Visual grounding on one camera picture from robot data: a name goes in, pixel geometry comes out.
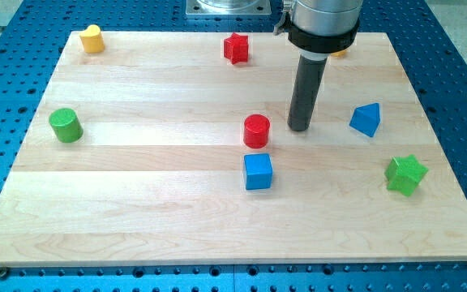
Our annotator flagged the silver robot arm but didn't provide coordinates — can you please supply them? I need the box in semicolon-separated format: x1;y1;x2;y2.
273;0;363;61

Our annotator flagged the yellow block behind arm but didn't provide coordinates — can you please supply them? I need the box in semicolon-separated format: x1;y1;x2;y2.
330;49;347;58

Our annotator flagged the red star block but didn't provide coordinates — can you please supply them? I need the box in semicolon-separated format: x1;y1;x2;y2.
223;32;249;64

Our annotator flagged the green star block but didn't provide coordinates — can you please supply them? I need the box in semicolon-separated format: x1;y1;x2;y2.
384;155;429;197

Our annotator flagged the red cylinder block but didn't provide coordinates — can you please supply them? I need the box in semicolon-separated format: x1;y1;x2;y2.
243;114;271;148

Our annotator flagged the blue cube block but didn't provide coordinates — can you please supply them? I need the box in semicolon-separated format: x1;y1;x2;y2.
243;153;273;190

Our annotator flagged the wooden board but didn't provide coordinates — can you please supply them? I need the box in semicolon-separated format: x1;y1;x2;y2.
0;31;467;267

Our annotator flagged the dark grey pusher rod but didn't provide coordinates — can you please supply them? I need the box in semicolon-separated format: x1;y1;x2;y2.
287;56;327;131

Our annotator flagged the blue triangular prism block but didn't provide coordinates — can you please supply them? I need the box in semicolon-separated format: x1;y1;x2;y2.
349;103;380;137

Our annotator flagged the green cylinder block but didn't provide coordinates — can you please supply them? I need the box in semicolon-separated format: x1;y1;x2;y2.
49;108;84;143

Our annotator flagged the yellow heart block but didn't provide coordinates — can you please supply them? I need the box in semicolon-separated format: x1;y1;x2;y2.
79;24;105;54

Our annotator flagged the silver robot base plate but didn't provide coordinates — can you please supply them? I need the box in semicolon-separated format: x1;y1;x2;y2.
186;0;272;16

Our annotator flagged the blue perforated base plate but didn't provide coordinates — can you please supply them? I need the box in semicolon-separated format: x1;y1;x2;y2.
0;0;467;291

